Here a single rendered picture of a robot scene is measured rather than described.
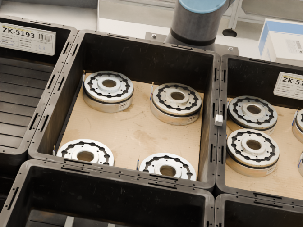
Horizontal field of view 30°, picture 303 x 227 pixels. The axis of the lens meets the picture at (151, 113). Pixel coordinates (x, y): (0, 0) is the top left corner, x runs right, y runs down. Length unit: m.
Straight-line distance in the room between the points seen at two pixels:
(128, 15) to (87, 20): 1.58
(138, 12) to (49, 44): 1.99
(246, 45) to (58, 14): 0.55
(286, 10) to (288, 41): 1.96
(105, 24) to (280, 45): 0.50
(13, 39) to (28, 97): 0.15
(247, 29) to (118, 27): 1.65
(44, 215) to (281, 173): 0.45
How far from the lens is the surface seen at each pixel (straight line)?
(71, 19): 1.58
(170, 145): 1.09
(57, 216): 0.95
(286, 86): 1.23
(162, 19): 3.16
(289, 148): 1.16
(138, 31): 1.66
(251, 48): 1.69
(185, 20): 1.36
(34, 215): 0.95
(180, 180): 0.89
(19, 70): 1.25
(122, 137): 1.09
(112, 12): 3.16
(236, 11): 3.06
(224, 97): 1.07
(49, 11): 1.61
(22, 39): 1.24
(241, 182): 1.06
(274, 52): 1.53
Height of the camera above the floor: 1.56
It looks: 39 degrees down
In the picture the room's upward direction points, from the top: 10 degrees clockwise
